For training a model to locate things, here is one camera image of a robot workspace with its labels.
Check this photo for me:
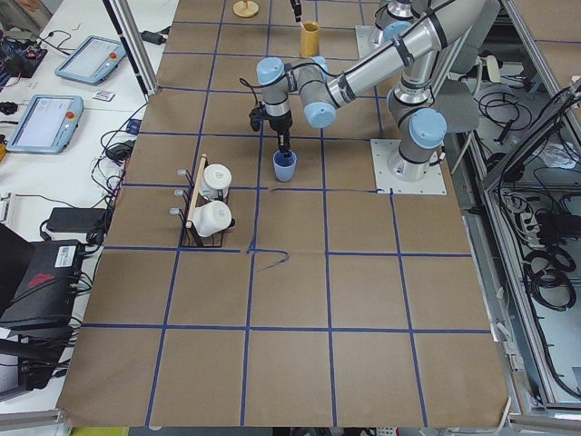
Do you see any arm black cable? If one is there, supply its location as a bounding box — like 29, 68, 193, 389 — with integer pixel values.
239, 58, 328, 133

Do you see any teach pendant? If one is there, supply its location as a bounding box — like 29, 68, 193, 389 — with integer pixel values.
54, 35, 126, 84
6, 94, 84, 154

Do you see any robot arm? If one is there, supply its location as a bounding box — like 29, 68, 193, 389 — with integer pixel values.
375, 0, 414, 31
249, 1, 485, 182

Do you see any light blue plastic cup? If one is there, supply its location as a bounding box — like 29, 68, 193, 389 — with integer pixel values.
272, 151, 297, 183

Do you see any bamboo cylinder holder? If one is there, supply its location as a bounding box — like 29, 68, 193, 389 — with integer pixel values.
300, 21, 320, 58

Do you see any teach pendant lower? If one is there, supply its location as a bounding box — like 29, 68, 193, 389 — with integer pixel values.
6, 94, 84, 154

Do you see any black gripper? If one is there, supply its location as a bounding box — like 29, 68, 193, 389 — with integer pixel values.
269, 0, 302, 157

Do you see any black wire mug rack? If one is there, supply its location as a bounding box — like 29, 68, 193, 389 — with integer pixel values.
170, 154, 235, 248

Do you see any aluminium frame post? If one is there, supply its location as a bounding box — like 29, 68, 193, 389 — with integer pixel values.
103, 0, 159, 96

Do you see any black computer box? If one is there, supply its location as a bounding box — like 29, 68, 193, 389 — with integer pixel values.
1, 225, 84, 330

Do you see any black power brick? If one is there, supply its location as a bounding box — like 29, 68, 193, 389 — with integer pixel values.
39, 207, 106, 245

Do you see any white mug outer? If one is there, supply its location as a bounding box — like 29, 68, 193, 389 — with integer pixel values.
192, 201, 235, 237

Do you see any teach pendant upper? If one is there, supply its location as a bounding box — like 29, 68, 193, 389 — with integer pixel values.
54, 35, 126, 84

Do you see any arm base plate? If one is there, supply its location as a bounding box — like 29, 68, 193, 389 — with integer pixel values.
355, 25, 383, 58
370, 139, 447, 195

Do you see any wooden mug tree stand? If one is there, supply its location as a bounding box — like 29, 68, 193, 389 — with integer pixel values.
232, 0, 260, 18

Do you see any white mug with face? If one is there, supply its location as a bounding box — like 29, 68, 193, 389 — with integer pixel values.
200, 163, 232, 201

